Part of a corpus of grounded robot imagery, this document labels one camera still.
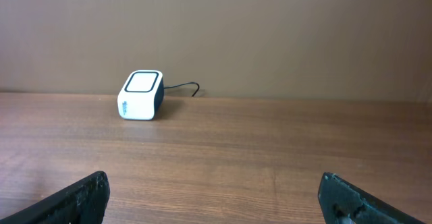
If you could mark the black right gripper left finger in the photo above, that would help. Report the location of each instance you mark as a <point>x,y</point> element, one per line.
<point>83,202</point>

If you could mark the white barcode scanner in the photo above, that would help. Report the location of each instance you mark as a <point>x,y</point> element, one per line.
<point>141,95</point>

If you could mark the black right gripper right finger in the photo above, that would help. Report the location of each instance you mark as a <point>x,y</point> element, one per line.
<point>343,202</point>

